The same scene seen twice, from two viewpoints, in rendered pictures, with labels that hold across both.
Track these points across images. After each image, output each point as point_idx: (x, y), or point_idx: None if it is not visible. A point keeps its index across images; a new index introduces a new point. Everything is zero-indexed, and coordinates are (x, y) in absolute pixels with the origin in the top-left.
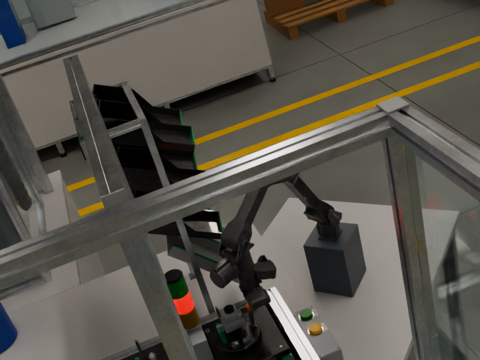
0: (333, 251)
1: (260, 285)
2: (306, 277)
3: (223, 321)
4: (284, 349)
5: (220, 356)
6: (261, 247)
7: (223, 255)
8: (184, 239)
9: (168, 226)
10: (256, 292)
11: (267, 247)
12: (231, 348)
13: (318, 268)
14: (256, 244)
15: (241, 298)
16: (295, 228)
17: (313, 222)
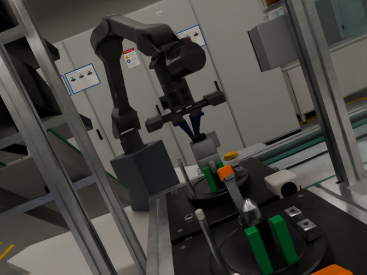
0: (157, 145)
1: (110, 254)
2: (134, 221)
3: (209, 151)
4: (253, 157)
5: (247, 194)
6: (48, 268)
7: (165, 48)
8: (70, 101)
9: (31, 85)
10: (207, 94)
11: (56, 262)
12: (243, 176)
13: (152, 176)
14: (37, 274)
15: (116, 269)
16: (57, 245)
17: (66, 234)
